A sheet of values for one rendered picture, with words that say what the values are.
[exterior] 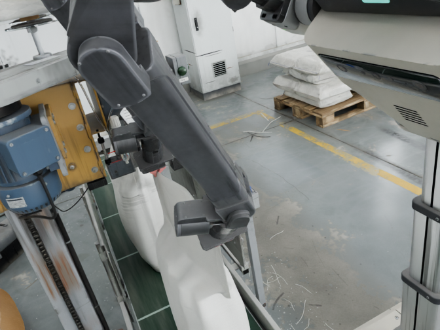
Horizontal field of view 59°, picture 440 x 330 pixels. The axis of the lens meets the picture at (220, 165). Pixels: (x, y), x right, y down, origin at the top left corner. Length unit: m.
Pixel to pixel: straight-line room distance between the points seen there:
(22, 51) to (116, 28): 3.59
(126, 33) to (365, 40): 0.52
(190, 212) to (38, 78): 0.54
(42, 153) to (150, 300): 0.94
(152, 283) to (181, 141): 1.37
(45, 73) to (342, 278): 1.74
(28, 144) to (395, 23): 0.78
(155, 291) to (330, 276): 0.96
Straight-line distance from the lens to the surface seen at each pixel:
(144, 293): 1.78
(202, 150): 0.49
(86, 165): 1.27
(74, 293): 1.57
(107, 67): 0.34
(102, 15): 0.33
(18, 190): 1.06
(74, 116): 1.22
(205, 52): 5.01
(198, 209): 0.68
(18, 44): 3.91
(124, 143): 1.04
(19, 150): 0.96
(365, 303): 2.12
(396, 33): 0.74
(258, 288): 1.65
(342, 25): 0.85
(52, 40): 3.91
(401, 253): 2.40
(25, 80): 1.02
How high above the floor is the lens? 1.57
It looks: 27 degrees down
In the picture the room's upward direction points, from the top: 11 degrees counter-clockwise
